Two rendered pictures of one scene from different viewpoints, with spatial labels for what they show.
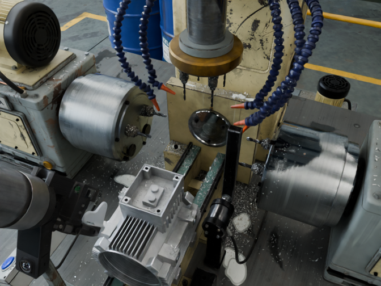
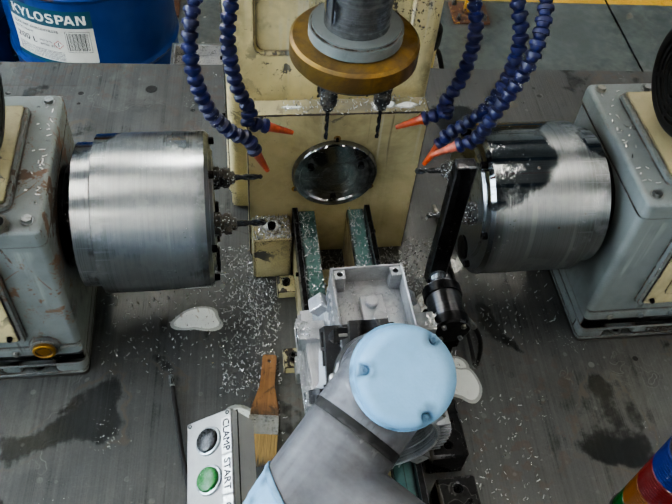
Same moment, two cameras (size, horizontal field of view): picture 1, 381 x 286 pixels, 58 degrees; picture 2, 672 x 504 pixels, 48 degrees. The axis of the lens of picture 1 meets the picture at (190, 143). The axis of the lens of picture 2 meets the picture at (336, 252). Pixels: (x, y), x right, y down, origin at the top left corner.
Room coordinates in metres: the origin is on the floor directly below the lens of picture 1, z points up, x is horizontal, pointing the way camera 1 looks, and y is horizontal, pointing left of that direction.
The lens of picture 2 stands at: (0.03, 0.47, 1.94)
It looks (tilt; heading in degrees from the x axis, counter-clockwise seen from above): 50 degrees down; 325
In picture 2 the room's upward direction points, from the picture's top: 6 degrees clockwise
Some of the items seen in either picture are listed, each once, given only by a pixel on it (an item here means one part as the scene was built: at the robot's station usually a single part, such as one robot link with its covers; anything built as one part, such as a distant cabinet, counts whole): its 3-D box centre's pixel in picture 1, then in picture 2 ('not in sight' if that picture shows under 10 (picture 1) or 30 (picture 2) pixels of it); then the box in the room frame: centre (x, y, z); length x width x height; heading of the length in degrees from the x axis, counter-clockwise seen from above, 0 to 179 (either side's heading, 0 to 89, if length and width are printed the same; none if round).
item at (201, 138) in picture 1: (209, 129); (334, 175); (0.81, -0.06, 1.01); 0.15 x 0.02 x 0.15; 67
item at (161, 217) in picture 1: (153, 198); (371, 316); (0.47, 0.09, 1.11); 0.12 x 0.11 x 0.07; 158
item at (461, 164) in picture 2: (231, 168); (448, 226); (0.55, -0.10, 1.12); 0.04 x 0.03 x 0.26; 157
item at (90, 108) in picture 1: (96, 113); (119, 213); (0.86, 0.30, 1.04); 0.37 x 0.25 x 0.25; 67
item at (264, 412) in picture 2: not in sight; (265, 408); (0.56, 0.20, 0.80); 0.21 x 0.05 x 0.01; 148
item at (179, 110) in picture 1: (215, 126); (329, 167); (0.86, -0.09, 0.97); 0.30 x 0.11 x 0.34; 67
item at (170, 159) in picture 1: (176, 158); (271, 245); (0.83, 0.05, 0.86); 0.07 x 0.06 x 0.12; 67
